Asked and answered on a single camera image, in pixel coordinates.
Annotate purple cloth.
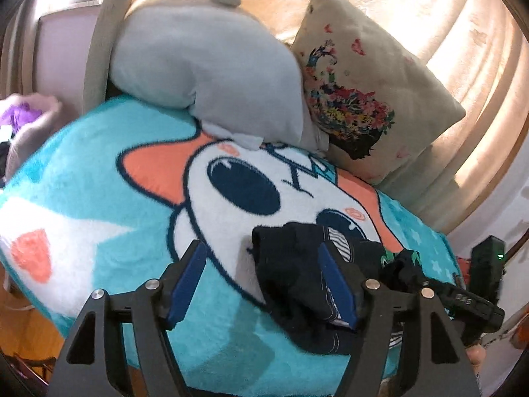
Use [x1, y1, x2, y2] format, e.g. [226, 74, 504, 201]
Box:
[0, 103, 44, 134]

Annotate cream bed headboard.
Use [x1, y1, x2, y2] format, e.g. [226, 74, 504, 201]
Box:
[83, 0, 155, 112]

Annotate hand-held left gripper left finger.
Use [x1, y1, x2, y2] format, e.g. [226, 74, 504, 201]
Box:
[45, 239, 209, 397]

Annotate pink cabinet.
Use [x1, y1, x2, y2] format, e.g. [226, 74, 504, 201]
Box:
[35, 6, 104, 110]

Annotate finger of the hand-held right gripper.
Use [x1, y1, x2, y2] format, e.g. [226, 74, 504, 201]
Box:
[382, 261, 457, 298]

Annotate beige floral print pillow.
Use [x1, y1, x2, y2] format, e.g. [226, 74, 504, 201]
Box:
[290, 0, 467, 186]

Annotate black pants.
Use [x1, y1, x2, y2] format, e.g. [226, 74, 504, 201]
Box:
[247, 222, 426, 355]

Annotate beige curtain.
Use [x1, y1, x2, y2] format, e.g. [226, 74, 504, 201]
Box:
[126, 0, 529, 234]

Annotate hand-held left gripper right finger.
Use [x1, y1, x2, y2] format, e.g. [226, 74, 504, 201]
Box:
[317, 242, 483, 397]

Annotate teal printed blanket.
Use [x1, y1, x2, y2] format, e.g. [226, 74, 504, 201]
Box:
[0, 94, 466, 381]

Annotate grey plush pillow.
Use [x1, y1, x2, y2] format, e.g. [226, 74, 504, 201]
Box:
[108, 0, 331, 152]

